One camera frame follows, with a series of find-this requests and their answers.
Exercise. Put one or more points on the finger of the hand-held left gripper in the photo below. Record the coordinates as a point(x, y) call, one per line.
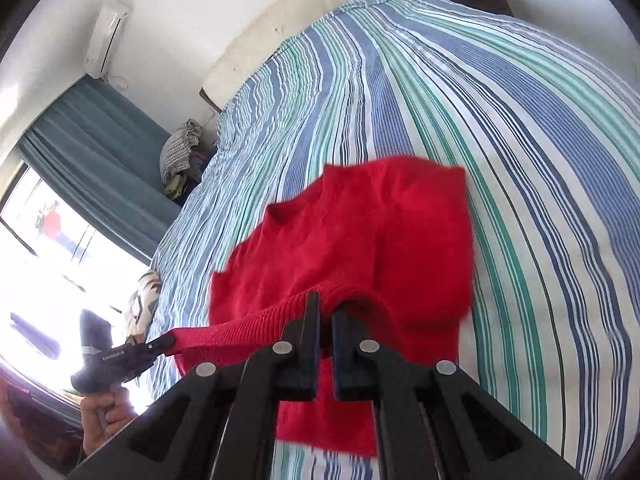
point(160, 345)

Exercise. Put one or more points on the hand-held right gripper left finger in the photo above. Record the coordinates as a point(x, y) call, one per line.
point(307, 350)

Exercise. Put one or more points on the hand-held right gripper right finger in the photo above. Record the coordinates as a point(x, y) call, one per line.
point(342, 350)

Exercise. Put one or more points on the red sweater with white print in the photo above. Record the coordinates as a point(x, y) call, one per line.
point(400, 240)

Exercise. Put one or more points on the person's left hand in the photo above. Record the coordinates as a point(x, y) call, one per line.
point(100, 415)

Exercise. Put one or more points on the patterned pillow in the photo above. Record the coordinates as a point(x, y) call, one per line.
point(145, 295)

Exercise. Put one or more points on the window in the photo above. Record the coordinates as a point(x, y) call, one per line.
point(60, 270)

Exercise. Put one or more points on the green yellow cloth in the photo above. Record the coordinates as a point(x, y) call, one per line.
point(175, 185)

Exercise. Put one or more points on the checkered cloth bundle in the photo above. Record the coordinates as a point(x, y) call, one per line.
point(177, 152)

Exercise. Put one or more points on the teal curtain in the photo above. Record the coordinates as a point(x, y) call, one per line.
point(100, 150)

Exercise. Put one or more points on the striped blanket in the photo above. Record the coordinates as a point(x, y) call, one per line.
point(500, 135)

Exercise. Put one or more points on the white air conditioner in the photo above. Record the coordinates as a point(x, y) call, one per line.
point(105, 40)

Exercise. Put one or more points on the cream padded headboard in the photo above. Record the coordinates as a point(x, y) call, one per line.
point(280, 25)

